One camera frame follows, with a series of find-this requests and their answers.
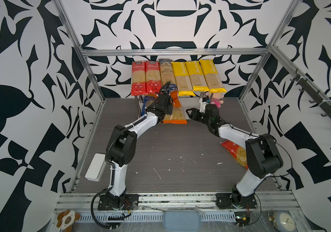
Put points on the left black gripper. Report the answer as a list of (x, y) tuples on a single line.
[(171, 106)]

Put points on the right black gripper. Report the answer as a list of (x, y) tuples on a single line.
[(195, 111)]

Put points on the orange pasta bag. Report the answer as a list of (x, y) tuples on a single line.
[(177, 115)]

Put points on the red spaghetti bag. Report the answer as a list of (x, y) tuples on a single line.
[(138, 80), (153, 77)]

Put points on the yellow spaghetti bag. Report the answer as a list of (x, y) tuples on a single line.
[(212, 77), (182, 78), (196, 76)]

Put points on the blue gold spaghetti bag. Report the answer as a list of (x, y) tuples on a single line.
[(166, 71)]

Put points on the red macaroni bag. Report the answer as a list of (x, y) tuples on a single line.
[(237, 152)]

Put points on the blue orange orecchiette bag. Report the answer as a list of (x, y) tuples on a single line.
[(148, 100)]

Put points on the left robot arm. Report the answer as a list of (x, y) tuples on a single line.
[(122, 145)]

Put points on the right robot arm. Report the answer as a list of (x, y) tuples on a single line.
[(262, 155)]

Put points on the white two-tier shelf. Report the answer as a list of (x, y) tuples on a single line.
[(187, 102)]

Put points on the pink plush pig toy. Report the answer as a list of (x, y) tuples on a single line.
[(216, 99)]

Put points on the white box beside floor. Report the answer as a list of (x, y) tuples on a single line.
[(96, 168)]

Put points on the grey blue pad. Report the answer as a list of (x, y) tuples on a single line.
[(182, 221)]

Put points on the analog clock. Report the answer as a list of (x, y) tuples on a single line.
[(282, 221)]

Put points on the brown white plush toy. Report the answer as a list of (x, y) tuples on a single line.
[(66, 219)]

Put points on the wall hook rail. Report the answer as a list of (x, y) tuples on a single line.
[(318, 97)]

